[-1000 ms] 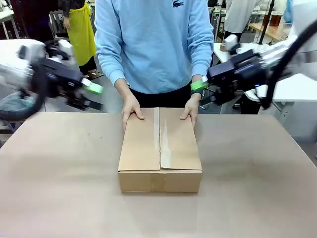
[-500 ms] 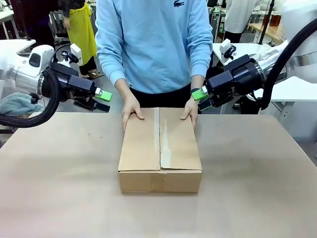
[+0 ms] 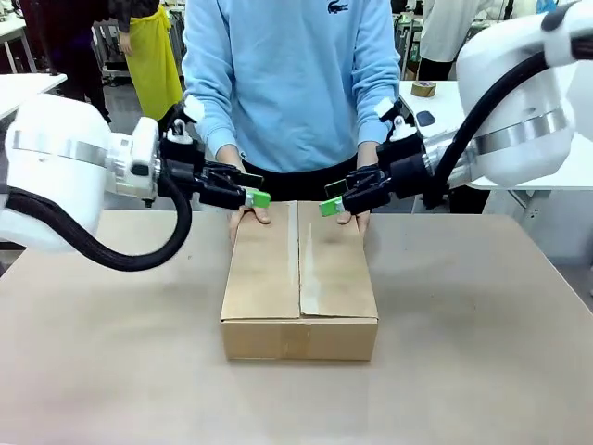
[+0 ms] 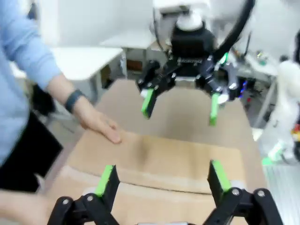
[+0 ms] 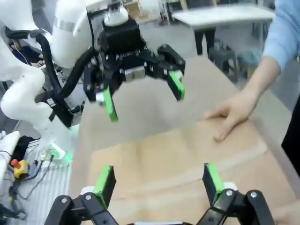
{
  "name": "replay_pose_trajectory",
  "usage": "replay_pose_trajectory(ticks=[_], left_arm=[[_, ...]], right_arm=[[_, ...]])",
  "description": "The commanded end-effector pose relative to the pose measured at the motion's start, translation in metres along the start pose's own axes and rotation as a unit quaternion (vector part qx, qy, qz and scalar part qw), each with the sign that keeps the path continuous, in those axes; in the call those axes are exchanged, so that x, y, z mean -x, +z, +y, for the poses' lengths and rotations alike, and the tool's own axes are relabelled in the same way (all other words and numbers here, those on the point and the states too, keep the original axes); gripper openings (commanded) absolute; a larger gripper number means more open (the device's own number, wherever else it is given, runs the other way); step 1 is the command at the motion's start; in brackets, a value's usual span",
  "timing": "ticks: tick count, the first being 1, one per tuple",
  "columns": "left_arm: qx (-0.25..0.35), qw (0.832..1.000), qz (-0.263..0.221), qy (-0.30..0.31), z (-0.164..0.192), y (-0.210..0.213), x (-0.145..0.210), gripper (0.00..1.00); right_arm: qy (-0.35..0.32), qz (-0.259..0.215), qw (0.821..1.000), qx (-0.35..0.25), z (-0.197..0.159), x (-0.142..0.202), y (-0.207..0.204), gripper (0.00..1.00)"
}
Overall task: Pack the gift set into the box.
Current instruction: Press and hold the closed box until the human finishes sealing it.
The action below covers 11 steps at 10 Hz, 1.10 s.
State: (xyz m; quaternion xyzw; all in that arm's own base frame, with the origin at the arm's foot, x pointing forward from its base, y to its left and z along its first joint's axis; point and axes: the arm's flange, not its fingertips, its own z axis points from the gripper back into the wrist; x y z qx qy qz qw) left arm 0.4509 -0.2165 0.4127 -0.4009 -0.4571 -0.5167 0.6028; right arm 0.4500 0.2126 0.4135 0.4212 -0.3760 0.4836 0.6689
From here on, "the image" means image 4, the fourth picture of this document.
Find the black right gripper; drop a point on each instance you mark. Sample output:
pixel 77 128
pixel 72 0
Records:
pixel 189 47

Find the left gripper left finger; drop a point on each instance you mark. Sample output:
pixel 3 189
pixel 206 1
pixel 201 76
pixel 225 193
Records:
pixel 93 208

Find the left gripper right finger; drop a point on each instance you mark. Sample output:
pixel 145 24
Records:
pixel 239 208

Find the brown cardboard box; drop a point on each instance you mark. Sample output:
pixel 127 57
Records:
pixel 164 152

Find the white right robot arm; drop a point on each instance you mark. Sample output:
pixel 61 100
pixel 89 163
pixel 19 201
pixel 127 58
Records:
pixel 182 9

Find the person's left forearm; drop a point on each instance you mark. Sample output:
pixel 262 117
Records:
pixel 59 86

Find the person's right hand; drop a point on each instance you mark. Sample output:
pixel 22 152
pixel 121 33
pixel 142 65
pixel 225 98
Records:
pixel 21 208

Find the person's left hand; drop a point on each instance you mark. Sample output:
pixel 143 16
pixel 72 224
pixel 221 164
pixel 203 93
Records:
pixel 103 126

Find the green plastic part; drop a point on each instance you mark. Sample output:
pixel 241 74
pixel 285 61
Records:
pixel 272 155

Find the cluttered white desk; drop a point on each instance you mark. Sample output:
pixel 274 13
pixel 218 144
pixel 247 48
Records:
pixel 260 68

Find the black trousers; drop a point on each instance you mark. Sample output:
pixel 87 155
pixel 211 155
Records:
pixel 28 152

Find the white side table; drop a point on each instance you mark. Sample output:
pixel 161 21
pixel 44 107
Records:
pixel 89 61

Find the dark blue wristband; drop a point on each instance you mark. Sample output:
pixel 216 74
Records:
pixel 73 100

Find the person in light blue sweater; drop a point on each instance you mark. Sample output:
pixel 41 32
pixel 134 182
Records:
pixel 21 58

